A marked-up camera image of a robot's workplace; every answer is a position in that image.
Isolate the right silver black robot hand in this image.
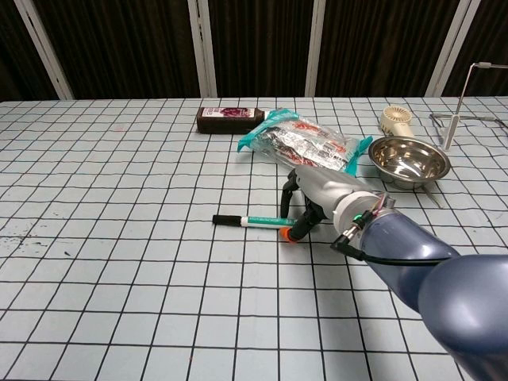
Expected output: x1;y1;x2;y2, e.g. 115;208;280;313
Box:
279;164;382;244

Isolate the green white marker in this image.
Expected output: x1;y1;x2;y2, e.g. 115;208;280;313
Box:
239;214;298;232

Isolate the teal foil snack bag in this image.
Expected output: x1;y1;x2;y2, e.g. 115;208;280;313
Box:
236;108;375;178

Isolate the stainless steel bowl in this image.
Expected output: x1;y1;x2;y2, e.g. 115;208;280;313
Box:
368;136;452;190

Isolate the cream handheld fan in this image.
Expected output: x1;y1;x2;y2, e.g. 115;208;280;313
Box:
379;104;416;140

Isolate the dark bottle purple label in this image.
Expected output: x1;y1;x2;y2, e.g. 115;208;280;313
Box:
195;106;265;135

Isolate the blue checkered tablecloth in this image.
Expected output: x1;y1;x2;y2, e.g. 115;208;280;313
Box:
0;96;508;381

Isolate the black curtain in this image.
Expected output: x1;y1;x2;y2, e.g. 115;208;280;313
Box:
0;0;508;102

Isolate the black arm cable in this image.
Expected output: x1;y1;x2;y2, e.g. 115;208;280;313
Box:
330;233;454;266

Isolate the metal wire stand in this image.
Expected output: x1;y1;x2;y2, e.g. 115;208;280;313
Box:
429;61;508;152

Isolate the white metal frame post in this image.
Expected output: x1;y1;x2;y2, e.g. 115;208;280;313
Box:
425;0;482;98
13;0;75;101
304;0;339;98
187;0;219;98

